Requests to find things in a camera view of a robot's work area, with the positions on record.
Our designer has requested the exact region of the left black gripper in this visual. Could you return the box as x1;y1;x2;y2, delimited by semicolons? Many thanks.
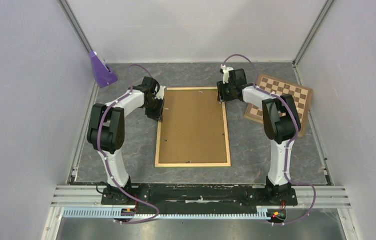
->
144;96;165;123

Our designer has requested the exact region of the brown frame backing board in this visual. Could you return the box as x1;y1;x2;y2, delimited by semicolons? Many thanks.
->
158;89;229;165

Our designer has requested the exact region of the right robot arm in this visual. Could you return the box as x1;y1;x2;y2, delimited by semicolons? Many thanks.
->
217;65;301;204

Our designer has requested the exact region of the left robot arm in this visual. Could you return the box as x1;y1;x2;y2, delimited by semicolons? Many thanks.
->
87;76;166;204

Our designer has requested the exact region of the purple plastic stand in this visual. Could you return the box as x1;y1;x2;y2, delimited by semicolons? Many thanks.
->
89;51;118;88

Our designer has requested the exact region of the wooden chessboard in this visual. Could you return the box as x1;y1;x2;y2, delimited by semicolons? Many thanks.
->
256;74;313;137

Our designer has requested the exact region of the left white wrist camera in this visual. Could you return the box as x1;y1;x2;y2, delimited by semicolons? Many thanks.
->
155;85;166;100

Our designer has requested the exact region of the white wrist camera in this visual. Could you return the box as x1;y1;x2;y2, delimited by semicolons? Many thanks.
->
220;64;233;84
155;85;166;100

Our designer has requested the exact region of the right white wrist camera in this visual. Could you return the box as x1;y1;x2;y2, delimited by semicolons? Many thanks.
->
220;64;233;84

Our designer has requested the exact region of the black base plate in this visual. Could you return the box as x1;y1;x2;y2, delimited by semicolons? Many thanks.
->
101;183;298;215

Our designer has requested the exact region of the white slotted cable duct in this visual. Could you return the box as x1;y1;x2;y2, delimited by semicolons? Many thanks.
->
62;207;278;220

